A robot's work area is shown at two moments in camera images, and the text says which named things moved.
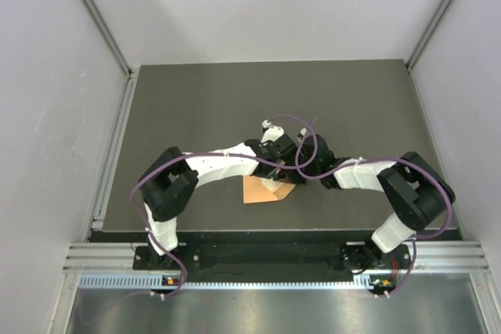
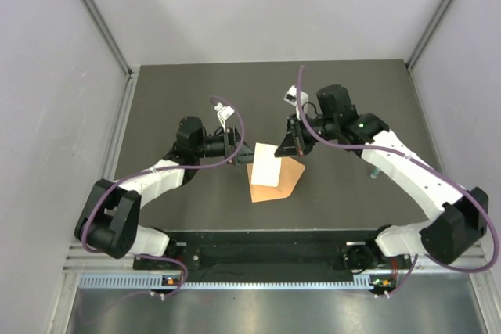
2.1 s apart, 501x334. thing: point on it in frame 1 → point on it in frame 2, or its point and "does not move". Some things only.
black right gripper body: x=311 y=168 → x=297 y=127
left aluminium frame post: x=97 y=14 does not move
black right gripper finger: x=292 y=175 → x=290 y=146
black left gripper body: x=272 y=174 → x=225 y=145
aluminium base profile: x=428 y=256 does not move
